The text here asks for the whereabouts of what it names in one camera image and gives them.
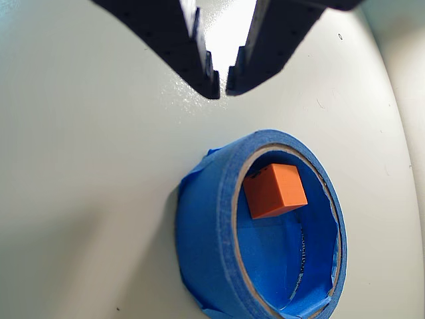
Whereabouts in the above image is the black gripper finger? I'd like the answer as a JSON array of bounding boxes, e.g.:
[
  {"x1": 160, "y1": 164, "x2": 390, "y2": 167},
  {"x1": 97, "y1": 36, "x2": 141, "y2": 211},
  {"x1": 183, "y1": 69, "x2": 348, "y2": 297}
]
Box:
[
  {"x1": 91, "y1": 0, "x2": 220, "y2": 100},
  {"x1": 225, "y1": 0, "x2": 365, "y2": 96}
]

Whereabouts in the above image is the orange cube block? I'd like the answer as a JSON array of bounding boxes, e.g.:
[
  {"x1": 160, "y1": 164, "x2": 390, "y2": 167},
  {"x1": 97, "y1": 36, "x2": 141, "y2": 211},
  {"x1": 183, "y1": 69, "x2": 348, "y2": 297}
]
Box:
[{"x1": 242, "y1": 163, "x2": 309, "y2": 220}]

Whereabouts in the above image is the blue masking tape roll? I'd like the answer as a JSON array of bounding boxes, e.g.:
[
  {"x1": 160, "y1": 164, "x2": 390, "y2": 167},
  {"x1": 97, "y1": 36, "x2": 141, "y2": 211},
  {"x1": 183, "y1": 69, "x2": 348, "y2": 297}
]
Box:
[{"x1": 175, "y1": 129, "x2": 349, "y2": 319}]

